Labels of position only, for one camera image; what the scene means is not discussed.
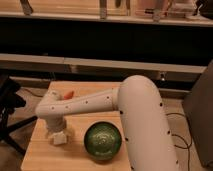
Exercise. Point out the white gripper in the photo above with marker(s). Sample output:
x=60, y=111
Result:
x=56, y=124

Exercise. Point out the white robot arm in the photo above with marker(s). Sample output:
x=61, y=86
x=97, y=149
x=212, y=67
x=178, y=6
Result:
x=149, y=139

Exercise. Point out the green ceramic bowl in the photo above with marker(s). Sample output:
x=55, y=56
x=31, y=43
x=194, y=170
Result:
x=102, y=141

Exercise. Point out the orange carrot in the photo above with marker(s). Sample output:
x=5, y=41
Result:
x=69, y=95

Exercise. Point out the wooden table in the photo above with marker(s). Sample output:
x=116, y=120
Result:
x=42, y=155

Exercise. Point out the black office chair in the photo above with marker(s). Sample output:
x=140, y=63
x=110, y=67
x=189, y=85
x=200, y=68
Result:
x=9, y=101

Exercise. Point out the dark cabinet at right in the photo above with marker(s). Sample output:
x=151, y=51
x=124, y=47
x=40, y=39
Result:
x=198, y=107

